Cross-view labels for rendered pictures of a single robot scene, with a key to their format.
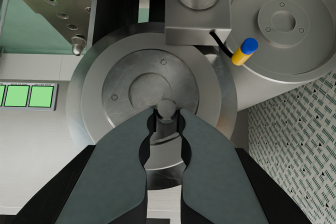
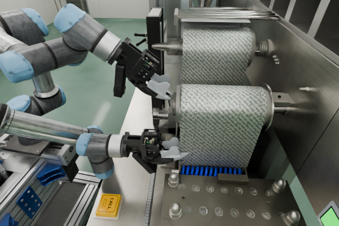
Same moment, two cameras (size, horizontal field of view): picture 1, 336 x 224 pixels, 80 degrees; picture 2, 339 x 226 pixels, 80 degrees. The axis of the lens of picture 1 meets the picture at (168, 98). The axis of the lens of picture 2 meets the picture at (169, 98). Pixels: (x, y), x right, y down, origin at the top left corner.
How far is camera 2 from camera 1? 64 cm
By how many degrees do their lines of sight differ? 86
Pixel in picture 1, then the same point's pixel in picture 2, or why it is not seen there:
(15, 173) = not seen: outside the picture
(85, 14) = (243, 195)
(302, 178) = (204, 58)
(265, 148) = (227, 66)
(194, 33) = (170, 108)
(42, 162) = not seen: outside the picture
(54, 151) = not seen: outside the picture
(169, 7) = (168, 115)
